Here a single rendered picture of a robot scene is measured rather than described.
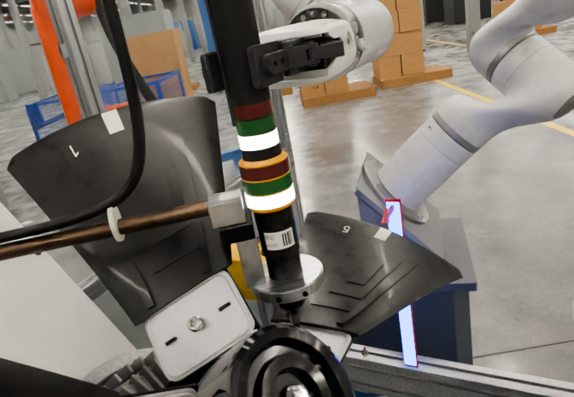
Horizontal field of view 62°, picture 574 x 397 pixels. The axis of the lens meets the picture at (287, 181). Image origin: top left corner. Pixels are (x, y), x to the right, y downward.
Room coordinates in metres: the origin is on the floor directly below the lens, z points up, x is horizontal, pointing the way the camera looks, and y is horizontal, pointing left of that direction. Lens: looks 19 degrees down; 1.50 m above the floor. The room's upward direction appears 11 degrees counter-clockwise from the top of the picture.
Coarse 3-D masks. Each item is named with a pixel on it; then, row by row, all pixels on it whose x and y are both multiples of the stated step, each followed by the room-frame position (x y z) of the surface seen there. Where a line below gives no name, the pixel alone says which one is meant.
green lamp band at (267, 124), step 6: (252, 120) 0.38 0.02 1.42; (258, 120) 0.38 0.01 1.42; (264, 120) 0.38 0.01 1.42; (270, 120) 0.38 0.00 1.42; (240, 126) 0.38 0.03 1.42; (246, 126) 0.38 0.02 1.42; (252, 126) 0.38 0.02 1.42; (258, 126) 0.38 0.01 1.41; (264, 126) 0.38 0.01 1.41; (270, 126) 0.38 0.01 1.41; (240, 132) 0.38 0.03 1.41; (246, 132) 0.38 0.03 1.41; (252, 132) 0.38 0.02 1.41; (258, 132) 0.38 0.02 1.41
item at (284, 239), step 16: (288, 208) 0.38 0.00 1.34; (256, 224) 0.39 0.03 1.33; (272, 224) 0.38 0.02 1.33; (288, 224) 0.38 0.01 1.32; (272, 240) 0.38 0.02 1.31; (288, 240) 0.38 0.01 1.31; (272, 256) 0.38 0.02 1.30; (288, 256) 0.38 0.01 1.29; (272, 272) 0.38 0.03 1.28; (288, 272) 0.38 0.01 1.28; (288, 304) 0.38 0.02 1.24
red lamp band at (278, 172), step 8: (288, 160) 0.39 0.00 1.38; (240, 168) 0.39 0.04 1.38; (248, 168) 0.38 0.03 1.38; (256, 168) 0.37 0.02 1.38; (264, 168) 0.37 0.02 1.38; (272, 168) 0.37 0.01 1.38; (280, 168) 0.38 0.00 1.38; (288, 168) 0.39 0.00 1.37; (248, 176) 0.38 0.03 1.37; (256, 176) 0.37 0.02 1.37; (264, 176) 0.37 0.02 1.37; (272, 176) 0.37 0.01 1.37
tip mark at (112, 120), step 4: (108, 112) 0.53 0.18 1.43; (112, 112) 0.53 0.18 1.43; (116, 112) 0.53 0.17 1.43; (104, 116) 0.53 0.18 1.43; (108, 116) 0.53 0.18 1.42; (112, 116) 0.53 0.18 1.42; (116, 116) 0.53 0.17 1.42; (104, 120) 0.52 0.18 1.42; (108, 120) 0.52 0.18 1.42; (112, 120) 0.52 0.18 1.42; (116, 120) 0.52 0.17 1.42; (120, 120) 0.52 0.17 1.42; (108, 124) 0.52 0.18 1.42; (112, 124) 0.52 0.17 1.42; (116, 124) 0.52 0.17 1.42; (120, 124) 0.52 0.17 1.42; (108, 128) 0.51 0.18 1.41; (112, 128) 0.52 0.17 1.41; (116, 128) 0.52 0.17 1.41; (120, 128) 0.52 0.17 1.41; (112, 132) 0.51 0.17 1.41
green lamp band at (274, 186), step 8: (288, 176) 0.38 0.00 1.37; (248, 184) 0.38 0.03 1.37; (256, 184) 0.37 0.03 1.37; (264, 184) 0.37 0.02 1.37; (272, 184) 0.37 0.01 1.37; (280, 184) 0.38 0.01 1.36; (288, 184) 0.38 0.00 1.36; (248, 192) 0.38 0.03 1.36; (256, 192) 0.38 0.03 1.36; (264, 192) 0.37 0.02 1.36; (272, 192) 0.37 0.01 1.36
